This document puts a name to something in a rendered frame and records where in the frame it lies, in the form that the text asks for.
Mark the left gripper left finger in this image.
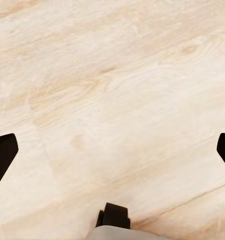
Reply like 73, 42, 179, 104
0, 133, 19, 181

